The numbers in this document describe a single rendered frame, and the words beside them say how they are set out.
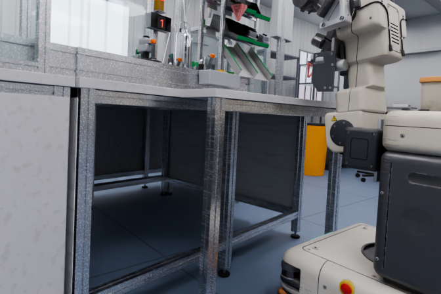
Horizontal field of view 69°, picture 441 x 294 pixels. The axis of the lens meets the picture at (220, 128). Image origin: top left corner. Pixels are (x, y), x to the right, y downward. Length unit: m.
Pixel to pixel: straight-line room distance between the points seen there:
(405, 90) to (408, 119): 7.27
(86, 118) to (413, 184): 0.97
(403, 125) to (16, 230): 1.11
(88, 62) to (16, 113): 0.28
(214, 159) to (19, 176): 0.57
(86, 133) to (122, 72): 0.27
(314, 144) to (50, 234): 3.86
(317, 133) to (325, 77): 3.18
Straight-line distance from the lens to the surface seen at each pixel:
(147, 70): 1.25
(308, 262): 1.28
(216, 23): 2.00
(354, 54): 1.38
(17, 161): 1.00
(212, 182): 1.13
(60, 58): 1.11
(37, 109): 1.00
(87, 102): 1.05
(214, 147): 1.11
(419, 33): 8.48
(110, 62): 1.17
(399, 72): 8.43
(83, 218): 1.10
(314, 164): 4.58
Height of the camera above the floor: 0.77
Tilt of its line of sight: 3 degrees down
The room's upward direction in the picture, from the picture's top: 3 degrees clockwise
